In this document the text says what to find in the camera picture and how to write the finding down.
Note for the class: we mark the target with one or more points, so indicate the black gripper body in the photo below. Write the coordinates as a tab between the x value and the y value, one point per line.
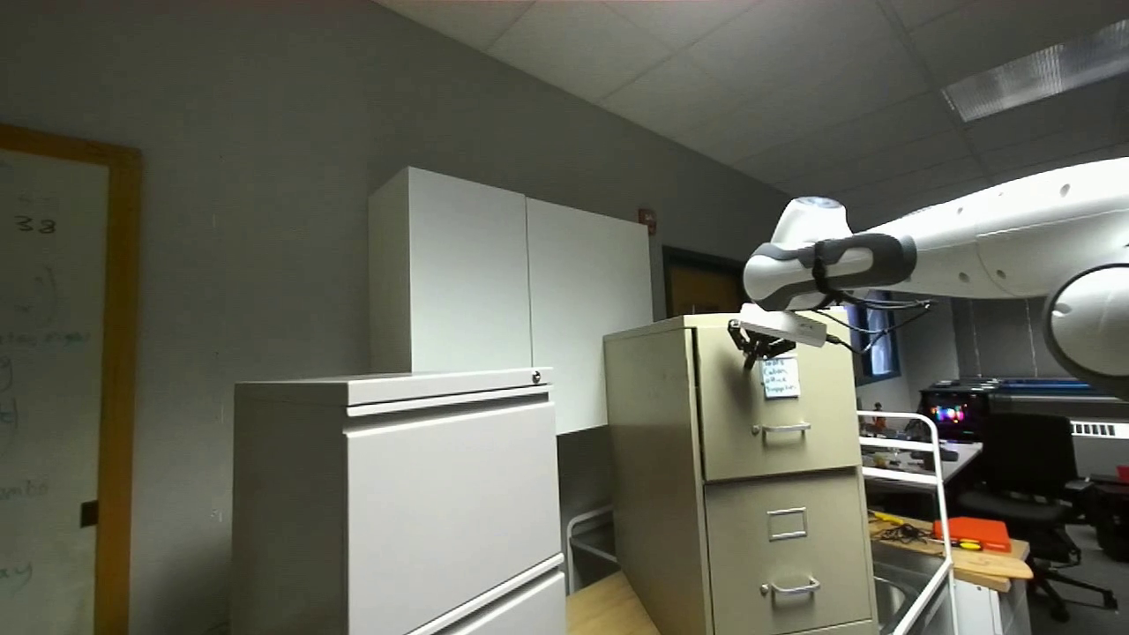
768	334

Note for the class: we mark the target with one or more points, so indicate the beige top file drawer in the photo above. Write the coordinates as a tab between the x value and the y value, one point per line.
784	413

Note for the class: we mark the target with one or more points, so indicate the beige file drawer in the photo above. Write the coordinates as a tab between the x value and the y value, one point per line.
790	555
784	413

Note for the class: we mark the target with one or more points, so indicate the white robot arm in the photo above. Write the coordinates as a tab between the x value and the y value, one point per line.
1057	239

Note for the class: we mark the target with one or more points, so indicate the white paper drawer label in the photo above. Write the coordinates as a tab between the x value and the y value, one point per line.
779	380

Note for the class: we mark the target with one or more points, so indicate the beige right filing cabinet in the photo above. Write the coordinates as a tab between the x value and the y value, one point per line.
661	475

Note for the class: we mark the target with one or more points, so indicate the beige bottom file drawer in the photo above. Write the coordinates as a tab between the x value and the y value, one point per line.
790	555

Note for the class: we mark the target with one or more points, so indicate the grey left filing cabinet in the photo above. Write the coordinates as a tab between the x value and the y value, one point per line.
395	506

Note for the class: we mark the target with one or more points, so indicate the black computer monitor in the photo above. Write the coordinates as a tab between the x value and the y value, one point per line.
957	413

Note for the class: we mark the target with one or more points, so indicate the orange box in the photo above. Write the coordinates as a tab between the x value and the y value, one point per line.
989	533

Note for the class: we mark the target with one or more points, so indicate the wooden top white desk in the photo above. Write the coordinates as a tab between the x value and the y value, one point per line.
608	608

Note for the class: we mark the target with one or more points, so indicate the black office chair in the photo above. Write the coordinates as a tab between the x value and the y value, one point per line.
1032	484

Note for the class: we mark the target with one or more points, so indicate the wood framed whiteboard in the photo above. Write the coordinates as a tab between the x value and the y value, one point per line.
68	335

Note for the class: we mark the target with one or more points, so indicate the white metal cart frame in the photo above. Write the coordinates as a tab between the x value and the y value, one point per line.
906	520

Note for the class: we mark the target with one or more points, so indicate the white wall cabinet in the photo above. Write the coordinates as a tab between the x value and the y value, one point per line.
469	277

